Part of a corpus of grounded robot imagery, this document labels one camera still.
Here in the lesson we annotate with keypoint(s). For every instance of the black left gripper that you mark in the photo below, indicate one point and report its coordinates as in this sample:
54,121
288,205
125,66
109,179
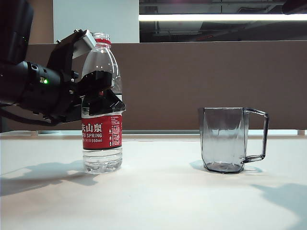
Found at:
69,103

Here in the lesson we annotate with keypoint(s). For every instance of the red label mineral water bottle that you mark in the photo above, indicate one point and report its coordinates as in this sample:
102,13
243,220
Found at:
100,134

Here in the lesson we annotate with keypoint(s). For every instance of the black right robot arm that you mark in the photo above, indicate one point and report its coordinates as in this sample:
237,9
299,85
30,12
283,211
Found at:
295,6

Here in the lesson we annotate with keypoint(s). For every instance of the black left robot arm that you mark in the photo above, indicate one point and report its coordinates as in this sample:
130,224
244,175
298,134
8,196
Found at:
24,83

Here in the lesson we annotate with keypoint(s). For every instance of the brown desk partition panel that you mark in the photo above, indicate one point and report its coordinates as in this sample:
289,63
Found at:
180,83

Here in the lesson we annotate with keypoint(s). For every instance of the white ceiling light strip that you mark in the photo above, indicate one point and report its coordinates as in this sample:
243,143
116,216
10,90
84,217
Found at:
216,17

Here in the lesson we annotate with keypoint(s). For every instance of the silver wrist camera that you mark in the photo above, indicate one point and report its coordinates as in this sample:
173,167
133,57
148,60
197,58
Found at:
86,44

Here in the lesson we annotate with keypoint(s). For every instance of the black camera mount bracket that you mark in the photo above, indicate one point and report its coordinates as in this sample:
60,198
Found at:
58,52

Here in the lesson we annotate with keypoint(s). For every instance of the aluminium partition base rail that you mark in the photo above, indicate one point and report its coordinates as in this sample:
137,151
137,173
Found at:
156,132

